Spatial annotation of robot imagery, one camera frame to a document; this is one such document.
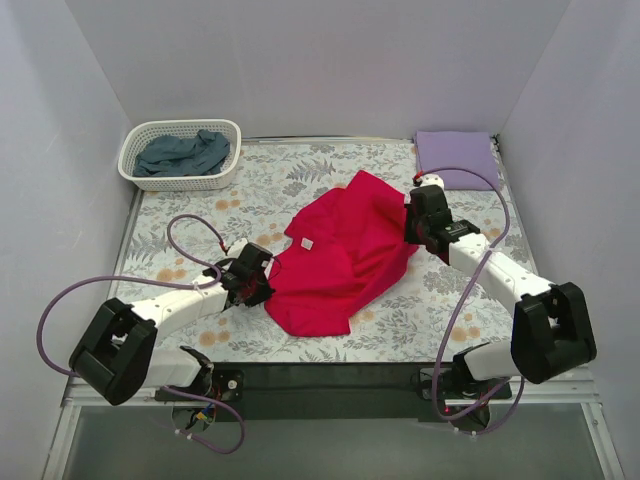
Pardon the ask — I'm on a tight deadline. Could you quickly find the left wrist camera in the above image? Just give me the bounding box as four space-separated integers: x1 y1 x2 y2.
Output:
225 238 249 258

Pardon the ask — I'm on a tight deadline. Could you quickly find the white perforated plastic basket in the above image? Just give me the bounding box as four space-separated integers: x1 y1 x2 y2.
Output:
118 119 242 192

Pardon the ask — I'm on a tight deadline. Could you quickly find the aluminium frame rail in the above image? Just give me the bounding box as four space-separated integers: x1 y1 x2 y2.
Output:
509 363 600 401

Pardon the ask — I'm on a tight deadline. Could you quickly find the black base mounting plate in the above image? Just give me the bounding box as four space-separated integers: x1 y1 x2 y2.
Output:
154 362 511 424

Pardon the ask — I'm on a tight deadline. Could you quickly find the crumpled grey-blue t shirt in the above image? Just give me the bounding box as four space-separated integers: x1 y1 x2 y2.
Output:
133 129 231 178

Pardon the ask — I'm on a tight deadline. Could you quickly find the folded purple t shirt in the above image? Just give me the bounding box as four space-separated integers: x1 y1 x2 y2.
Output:
414 131 500 191

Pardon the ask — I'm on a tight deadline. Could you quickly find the floral patterned table cloth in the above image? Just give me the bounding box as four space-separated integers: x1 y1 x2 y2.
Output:
115 142 512 362

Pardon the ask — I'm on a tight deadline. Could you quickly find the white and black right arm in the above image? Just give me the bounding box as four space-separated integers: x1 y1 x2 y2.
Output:
405 184 597 395

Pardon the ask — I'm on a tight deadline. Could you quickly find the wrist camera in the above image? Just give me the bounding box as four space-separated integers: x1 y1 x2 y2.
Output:
225 238 249 258
412 171 445 189

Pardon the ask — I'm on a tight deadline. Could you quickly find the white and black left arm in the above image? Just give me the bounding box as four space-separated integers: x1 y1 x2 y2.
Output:
69 240 275 406

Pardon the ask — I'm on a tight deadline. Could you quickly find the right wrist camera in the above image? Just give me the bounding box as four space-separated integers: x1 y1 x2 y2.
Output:
412 171 445 189

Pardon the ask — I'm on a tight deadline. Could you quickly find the red t shirt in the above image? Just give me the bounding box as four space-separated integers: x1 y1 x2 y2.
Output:
265 171 417 337

